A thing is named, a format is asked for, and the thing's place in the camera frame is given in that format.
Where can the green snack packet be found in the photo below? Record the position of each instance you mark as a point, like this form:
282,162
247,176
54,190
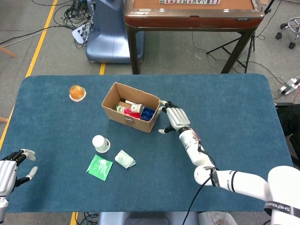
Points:
99,167

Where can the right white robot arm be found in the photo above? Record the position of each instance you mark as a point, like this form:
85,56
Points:
246,182

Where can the brown mahjong table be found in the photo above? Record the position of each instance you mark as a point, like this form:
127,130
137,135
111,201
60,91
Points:
187,21

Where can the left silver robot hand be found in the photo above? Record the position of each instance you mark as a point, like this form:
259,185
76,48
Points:
8,171

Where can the green tape roll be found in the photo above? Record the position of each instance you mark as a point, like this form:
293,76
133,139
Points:
120,109

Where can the pale green packet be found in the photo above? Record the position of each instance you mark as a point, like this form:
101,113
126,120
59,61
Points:
123,159

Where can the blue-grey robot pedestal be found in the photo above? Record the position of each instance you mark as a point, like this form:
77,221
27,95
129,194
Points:
110,42

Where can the clear plastic bag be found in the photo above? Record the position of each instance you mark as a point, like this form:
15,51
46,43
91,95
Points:
218,219

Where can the small white green bottle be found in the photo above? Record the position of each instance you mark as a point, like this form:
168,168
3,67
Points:
136,107

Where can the face-up mahjong tile row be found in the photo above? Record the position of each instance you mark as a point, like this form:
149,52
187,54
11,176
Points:
187,2

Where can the black chair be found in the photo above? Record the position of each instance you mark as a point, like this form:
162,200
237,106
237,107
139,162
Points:
290,119

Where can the grey-blue robot torso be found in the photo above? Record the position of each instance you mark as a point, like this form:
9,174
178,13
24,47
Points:
145,219

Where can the orange jelly cup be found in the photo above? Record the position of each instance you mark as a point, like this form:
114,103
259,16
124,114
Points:
77,92

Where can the white power strip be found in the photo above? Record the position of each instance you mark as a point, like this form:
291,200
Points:
289,85
78,35

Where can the white fern print paper cup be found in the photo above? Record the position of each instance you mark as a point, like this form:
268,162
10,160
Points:
99,143

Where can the blue compartment box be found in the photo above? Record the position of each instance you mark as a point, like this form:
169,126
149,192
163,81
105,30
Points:
147,113

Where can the wooden furniture leg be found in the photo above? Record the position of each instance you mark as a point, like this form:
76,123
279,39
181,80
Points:
8,52
3,119

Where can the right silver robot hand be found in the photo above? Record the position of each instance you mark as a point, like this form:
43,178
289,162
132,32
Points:
179,118

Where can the black white marker pen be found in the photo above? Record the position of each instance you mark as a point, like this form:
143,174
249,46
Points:
127,101

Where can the blue felt table cover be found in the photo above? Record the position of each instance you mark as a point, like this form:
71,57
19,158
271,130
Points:
211,105

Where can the chrome wheeled stool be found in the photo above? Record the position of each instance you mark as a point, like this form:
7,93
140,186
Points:
291,44

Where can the brown cardboard box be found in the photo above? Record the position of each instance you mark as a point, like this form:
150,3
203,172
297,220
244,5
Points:
112,112

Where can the black tripod stand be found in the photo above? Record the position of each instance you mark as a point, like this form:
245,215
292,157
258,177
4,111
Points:
222,46

